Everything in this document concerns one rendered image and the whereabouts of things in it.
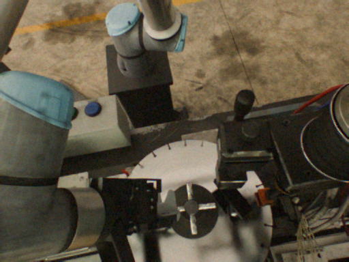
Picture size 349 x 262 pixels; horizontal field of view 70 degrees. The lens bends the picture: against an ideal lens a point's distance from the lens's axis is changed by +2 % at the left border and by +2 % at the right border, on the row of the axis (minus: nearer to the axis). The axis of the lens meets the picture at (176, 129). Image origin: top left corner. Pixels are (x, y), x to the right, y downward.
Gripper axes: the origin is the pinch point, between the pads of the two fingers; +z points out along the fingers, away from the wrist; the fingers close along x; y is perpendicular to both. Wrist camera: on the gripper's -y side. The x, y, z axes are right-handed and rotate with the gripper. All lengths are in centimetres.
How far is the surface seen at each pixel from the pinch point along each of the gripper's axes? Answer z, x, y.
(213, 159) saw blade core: 9.8, -4.6, 12.1
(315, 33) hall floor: 160, -25, 122
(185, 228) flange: 2.9, -0.8, -2.4
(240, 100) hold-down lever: -18.3, -21.5, 14.4
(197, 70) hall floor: 108, 52, 94
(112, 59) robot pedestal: 17, 42, 57
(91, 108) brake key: -0.4, 28.5, 28.8
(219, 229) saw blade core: 7.2, -6.2, -2.7
